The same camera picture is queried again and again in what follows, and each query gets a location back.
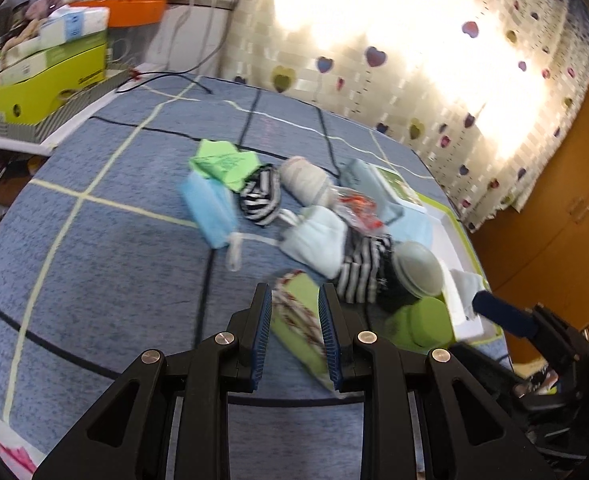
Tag pink printed sheet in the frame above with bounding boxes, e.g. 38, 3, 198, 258
0, 402, 45, 473

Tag white tray with green rim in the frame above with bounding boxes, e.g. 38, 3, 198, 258
414, 192, 505, 346

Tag white blue tissue box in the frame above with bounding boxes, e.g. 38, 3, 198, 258
39, 6, 111, 48

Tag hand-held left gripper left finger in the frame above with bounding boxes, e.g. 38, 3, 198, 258
34, 282, 274, 480

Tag green cardboard box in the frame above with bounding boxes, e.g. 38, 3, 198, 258
0, 30, 109, 126

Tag black white striped sock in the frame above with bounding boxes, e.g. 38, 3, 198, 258
335, 234, 395, 305
238, 162, 282, 231

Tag green red-patterned sock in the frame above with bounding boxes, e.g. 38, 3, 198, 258
270, 270, 337, 392

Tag wet wipes pack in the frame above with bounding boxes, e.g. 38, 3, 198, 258
341, 158, 427, 213

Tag green plastic cup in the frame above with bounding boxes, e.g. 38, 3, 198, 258
385, 296, 452, 350

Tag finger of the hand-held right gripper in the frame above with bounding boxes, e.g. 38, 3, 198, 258
447, 342, 530, 401
471, 290, 542, 341

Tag blue plaid blanket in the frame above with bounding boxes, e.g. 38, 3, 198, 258
0, 75, 510, 480

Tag blue face mask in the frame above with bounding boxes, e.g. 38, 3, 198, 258
180, 172, 248, 272

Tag orange plastic basket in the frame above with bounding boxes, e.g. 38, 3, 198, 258
69, 0, 169, 29

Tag black cable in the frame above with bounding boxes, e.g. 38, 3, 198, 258
117, 71, 215, 96

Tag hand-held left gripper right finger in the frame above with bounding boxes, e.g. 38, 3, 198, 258
318, 282, 557, 480

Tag white cloth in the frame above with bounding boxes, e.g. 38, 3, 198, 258
449, 268, 490, 321

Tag clear packet with orange print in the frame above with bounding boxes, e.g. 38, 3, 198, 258
331, 185, 390, 236

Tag white cables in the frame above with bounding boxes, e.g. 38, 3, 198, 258
167, 0, 225, 73

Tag beige rolled sock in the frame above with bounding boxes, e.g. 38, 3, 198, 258
279, 156, 336, 208

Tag wooden wardrobe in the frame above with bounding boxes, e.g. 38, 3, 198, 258
467, 35, 589, 366

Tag heart-print curtain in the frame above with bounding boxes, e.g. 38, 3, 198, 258
219, 0, 589, 233

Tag green cloth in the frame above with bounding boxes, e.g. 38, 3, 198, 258
188, 139, 262, 192

